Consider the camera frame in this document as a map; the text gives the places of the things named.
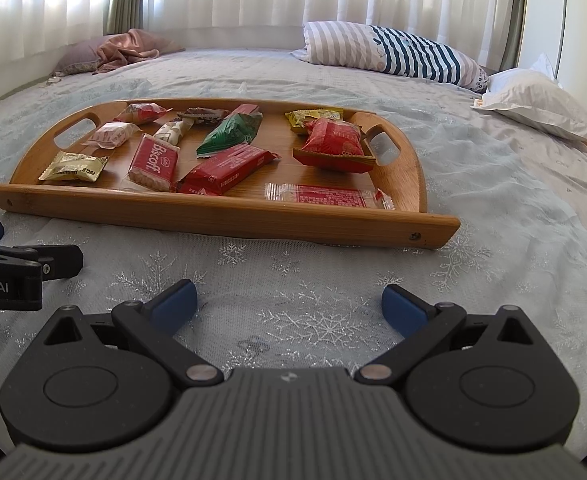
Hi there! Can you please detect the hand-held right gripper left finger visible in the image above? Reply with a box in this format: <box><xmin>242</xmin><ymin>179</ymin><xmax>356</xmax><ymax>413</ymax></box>
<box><xmin>26</xmin><ymin>278</ymin><xmax>224</xmax><ymax>389</ymax></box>

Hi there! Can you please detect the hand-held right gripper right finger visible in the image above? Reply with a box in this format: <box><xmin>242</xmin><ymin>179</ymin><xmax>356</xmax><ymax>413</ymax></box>
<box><xmin>352</xmin><ymin>284</ymin><xmax>557</xmax><ymax>389</ymax></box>

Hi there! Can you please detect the gold snack packet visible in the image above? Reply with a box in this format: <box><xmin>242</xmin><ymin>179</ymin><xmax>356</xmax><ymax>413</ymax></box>
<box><xmin>38</xmin><ymin>151</ymin><xmax>109</xmax><ymax>182</ymax></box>

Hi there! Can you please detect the red caramel biscuit packet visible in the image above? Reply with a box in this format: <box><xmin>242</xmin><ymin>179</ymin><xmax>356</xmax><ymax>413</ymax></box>
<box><xmin>127</xmin><ymin>133</ymin><xmax>181</xmax><ymax>192</ymax></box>

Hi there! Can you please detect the pink and white biscuit packet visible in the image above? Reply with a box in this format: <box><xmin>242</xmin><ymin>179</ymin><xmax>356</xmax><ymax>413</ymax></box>
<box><xmin>80</xmin><ymin>121</ymin><xmax>141</xmax><ymax>150</ymax></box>

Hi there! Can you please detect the clear packet with red label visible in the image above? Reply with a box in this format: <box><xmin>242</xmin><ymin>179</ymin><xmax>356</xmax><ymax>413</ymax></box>
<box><xmin>264</xmin><ymin>182</ymin><xmax>395</xmax><ymax>210</ymax></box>

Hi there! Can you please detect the wide red snack bar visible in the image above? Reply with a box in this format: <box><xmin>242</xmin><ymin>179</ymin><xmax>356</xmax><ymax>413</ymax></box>
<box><xmin>172</xmin><ymin>143</ymin><xmax>281</xmax><ymax>196</ymax></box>

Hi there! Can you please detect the red and white candy packet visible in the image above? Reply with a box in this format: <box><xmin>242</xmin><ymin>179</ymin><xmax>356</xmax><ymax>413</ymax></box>
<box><xmin>113</xmin><ymin>102</ymin><xmax>173</xmax><ymax>125</ymax></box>

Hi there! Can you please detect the wooden tray with handles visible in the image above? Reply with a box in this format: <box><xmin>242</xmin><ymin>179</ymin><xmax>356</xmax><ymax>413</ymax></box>
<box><xmin>0</xmin><ymin>97</ymin><xmax>462</xmax><ymax>250</ymax></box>

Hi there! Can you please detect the cream biscuit clear packet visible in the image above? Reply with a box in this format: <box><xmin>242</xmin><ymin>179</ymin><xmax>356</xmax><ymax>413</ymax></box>
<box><xmin>153</xmin><ymin>118</ymin><xmax>196</xmax><ymax>144</ymax></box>

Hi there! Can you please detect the red puffed snack packet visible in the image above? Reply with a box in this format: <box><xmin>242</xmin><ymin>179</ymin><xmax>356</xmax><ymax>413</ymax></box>
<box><xmin>292</xmin><ymin>117</ymin><xmax>375</xmax><ymax>174</ymax></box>

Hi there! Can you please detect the green snack packet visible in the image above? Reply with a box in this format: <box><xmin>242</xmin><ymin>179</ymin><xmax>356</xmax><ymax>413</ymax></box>
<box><xmin>196</xmin><ymin>112</ymin><xmax>264</xmax><ymax>158</ymax></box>

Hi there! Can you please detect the brown chocolate bar packet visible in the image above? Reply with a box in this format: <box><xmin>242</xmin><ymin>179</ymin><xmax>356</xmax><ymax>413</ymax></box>
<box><xmin>176</xmin><ymin>107</ymin><xmax>231</xmax><ymax>125</ymax></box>

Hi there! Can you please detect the yellow snack packet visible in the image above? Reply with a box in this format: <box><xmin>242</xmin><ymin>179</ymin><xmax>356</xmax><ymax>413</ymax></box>
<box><xmin>284</xmin><ymin>108</ymin><xmax>345</xmax><ymax>135</ymax></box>

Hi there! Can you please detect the pale blue snowflake bedspread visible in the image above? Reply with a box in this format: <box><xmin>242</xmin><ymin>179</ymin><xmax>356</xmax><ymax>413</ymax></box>
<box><xmin>0</xmin><ymin>47</ymin><xmax>587</xmax><ymax>461</ymax></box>

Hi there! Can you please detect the mauve pillow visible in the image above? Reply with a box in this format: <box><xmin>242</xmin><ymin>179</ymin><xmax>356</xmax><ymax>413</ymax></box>
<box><xmin>56</xmin><ymin>37</ymin><xmax>110</xmax><ymax>74</ymax></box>

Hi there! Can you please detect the pink crumpled cloth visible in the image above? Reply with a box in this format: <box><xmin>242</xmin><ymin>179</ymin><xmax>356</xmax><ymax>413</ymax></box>
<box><xmin>93</xmin><ymin>28</ymin><xmax>187</xmax><ymax>75</ymax></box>

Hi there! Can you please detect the white pillow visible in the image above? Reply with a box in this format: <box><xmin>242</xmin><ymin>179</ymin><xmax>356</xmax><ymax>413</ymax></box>
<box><xmin>470</xmin><ymin>53</ymin><xmax>587</xmax><ymax>149</ymax></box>

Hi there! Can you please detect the striped pillow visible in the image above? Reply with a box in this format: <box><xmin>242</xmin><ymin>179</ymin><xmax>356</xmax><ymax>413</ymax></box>
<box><xmin>290</xmin><ymin>20</ymin><xmax>491</xmax><ymax>94</ymax></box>

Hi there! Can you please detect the white wardrobe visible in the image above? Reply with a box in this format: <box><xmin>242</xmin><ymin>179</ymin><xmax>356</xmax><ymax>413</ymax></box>
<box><xmin>516</xmin><ymin>0</ymin><xmax>587</xmax><ymax>128</ymax></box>

